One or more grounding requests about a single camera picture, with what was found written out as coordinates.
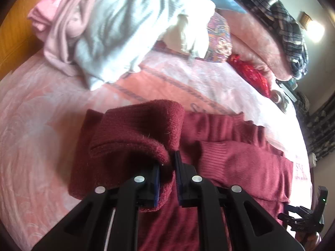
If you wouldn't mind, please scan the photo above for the red patterned pouch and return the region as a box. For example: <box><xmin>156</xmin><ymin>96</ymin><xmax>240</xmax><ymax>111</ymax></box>
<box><xmin>227</xmin><ymin>54</ymin><xmax>272</xmax><ymax>98</ymax></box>

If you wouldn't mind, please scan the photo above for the grey soft item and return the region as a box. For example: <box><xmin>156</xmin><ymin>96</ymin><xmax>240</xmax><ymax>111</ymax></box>
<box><xmin>272</xmin><ymin>89</ymin><xmax>291</xmax><ymax>113</ymax></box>

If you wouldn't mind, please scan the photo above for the pink printed blanket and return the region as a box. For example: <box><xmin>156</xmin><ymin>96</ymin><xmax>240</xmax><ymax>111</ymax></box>
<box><xmin>0</xmin><ymin>49</ymin><xmax>312</xmax><ymax>251</ymax></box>

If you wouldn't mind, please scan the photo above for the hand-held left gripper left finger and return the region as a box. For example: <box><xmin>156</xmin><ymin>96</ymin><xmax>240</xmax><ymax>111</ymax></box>
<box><xmin>31</xmin><ymin>163</ymin><xmax>161</xmax><ymax>251</ymax></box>

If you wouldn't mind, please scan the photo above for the cream cloth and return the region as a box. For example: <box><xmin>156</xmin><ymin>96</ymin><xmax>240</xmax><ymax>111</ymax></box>
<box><xmin>162</xmin><ymin>13</ymin><xmax>210</xmax><ymax>58</ymax></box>

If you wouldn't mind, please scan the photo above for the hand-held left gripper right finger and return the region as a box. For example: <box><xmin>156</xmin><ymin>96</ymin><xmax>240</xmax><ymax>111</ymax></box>
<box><xmin>174</xmin><ymin>151</ymin><xmax>302</xmax><ymax>251</ymax></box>

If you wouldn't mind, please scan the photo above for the wall lamp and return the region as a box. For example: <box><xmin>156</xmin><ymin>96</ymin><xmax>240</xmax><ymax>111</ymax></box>
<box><xmin>300</xmin><ymin>12</ymin><xmax>326</xmax><ymax>43</ymax></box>

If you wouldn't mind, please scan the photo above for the dark patterned curtain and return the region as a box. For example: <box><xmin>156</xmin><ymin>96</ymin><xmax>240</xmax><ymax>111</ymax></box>
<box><xmin>296</xmin><ymin>91</ymin><xmax>335</xmax><ymax>163</ymax></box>

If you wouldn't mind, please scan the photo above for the colourful patterned cloth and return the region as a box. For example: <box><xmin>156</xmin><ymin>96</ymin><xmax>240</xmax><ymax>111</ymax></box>
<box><xmin>204</xmin><ymin>14</ymin><xmax>233</xmax><ymax>64</ymax></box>

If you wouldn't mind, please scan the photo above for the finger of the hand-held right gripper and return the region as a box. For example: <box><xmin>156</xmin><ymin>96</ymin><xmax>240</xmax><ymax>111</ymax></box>
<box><xmin>278</xmin><ymin>204</ymin><xmax>316</xmax><ymax>231</ymax></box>

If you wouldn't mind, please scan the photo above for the dark plaid shirt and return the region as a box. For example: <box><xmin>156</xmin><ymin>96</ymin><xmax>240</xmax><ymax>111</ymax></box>
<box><xmin>233</xmin><ymin>0</ymin><xmax>310</xmax><ymax>80</ymax></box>

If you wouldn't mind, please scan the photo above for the pale pink garment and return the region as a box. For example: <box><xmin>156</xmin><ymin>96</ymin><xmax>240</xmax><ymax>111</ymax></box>
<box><xmin>27</xmin><ymin>0</ymin><xmax>105</xmax><ymax>77</ymax></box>

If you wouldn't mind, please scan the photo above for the maroon knit sweater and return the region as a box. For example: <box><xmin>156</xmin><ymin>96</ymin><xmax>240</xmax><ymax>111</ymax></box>
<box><xmin>68</xmin><ymin>99</ymin><xmax>294</xmax><ymax>251</ymax></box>

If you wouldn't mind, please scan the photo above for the wooden headboard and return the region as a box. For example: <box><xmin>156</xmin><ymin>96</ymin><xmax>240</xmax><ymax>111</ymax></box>
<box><xmin>0</xmin><ymin>0</ymin><xmax>44</xmax><ymax>79</ymax></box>

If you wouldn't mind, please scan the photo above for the blue cloth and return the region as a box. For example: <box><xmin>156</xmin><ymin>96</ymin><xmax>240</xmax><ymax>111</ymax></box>
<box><xmin>206</xmin><ymin>0</ymin><xmax>248</xmax><ymax>14</ymax></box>

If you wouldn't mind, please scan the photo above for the pink fluffy folded blanket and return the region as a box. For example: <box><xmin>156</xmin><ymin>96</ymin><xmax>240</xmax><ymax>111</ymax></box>
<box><xmin>222</xmin><ymin>10</ymin><xmax>294</xmax><ymax>82</ymax></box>

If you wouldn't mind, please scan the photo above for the white striped garment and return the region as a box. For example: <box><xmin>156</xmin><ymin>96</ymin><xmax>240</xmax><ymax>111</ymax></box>
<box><xmin>75</xmin><ymin>0</ymin><xmax>216</xmax><ymax>91</ymax></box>

